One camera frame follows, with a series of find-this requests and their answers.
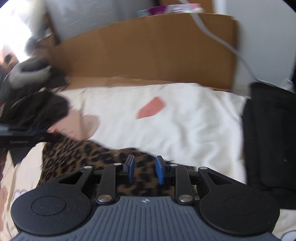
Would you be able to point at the bear print bed sheet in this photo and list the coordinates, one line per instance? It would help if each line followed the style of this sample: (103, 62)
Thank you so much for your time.
(185, 127)

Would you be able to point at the grey plush toy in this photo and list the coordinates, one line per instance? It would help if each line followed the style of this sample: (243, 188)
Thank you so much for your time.
(25, 74)

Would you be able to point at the folded black garment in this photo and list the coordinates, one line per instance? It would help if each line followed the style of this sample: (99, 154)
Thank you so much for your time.
(270, 139)

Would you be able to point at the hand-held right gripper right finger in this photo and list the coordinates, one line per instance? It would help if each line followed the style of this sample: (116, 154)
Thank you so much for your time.
(159, 170)

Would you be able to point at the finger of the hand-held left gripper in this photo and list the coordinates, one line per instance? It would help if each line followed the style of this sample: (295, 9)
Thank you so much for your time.
(46, 136)

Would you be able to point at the purple packet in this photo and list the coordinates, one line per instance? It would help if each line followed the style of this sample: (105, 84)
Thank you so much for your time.
(161, 9)

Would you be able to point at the grey panel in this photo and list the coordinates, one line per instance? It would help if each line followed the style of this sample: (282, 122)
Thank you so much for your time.
(92, 18)

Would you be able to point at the leopard print garment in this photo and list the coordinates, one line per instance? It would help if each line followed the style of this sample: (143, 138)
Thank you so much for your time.
(81, 153)

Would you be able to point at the brown cardboard sheet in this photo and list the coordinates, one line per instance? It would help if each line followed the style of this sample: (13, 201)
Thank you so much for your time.
(150, 51)

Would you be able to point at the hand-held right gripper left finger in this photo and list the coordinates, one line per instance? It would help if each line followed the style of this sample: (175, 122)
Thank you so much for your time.
(131, 168)

